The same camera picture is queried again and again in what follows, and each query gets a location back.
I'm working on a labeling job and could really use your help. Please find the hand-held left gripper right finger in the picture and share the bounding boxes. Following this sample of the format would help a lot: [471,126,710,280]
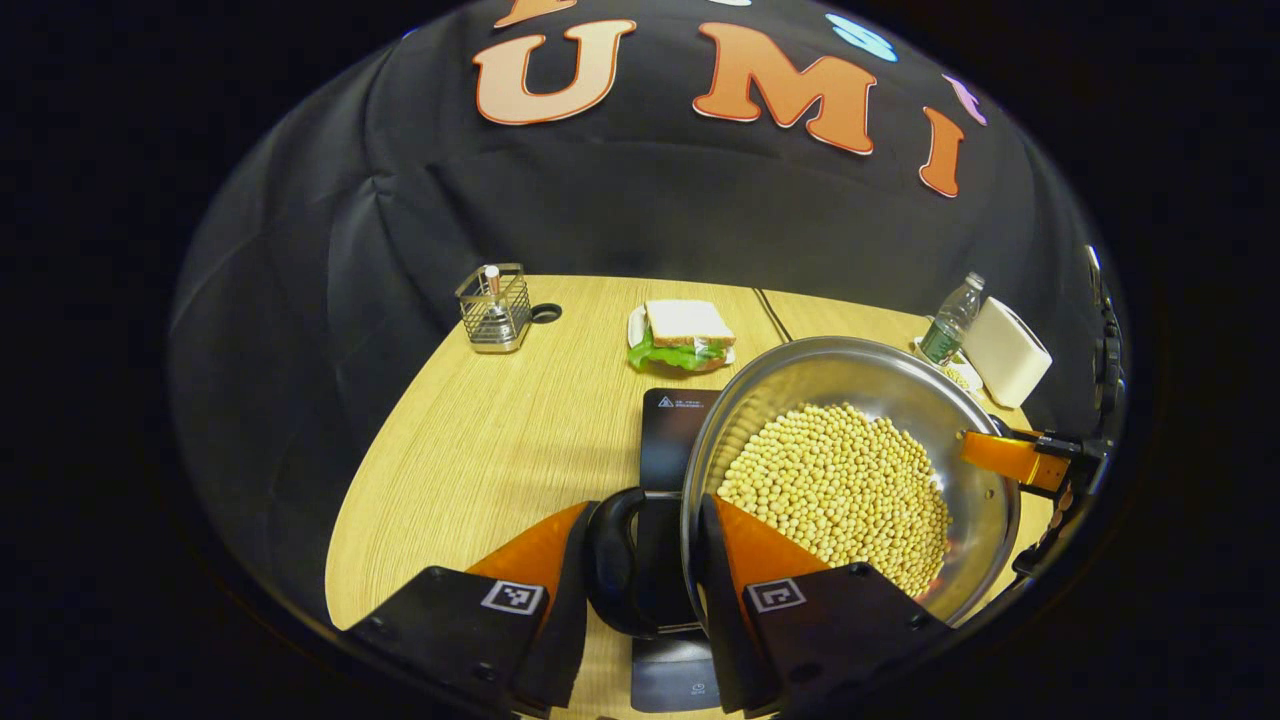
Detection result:
[695,493,951,719]

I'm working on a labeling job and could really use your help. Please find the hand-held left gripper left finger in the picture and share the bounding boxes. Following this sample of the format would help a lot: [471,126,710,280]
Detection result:
[340,500,601,716]

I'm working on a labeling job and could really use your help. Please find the black induction cooktop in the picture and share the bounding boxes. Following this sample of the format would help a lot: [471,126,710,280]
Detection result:
[630,388,723,713]

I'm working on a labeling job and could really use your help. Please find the heap of soybeans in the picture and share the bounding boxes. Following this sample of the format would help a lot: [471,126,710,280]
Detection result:
[715,402,953,599]

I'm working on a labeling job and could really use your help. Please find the steel pot with black handles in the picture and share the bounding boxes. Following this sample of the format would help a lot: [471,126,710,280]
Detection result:
[585,335,1023,641]

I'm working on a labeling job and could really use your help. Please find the white cube appliance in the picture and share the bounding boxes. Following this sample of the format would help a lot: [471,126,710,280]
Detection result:
[962,296,1054,409]

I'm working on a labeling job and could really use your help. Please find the clear plastic water bottle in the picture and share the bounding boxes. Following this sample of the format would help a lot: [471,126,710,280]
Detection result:
[918,272,986,366]

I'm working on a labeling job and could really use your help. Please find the sandwich with lettuce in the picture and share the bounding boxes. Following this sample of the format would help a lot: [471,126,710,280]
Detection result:
[628,299,738,373]

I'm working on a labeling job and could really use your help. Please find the black backdrop cloth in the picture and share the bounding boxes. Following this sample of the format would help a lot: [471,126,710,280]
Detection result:
[168,0,1121,621]

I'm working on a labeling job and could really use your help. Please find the metal wire basket holder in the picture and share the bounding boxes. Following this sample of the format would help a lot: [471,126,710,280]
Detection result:
[455,263,533,355]

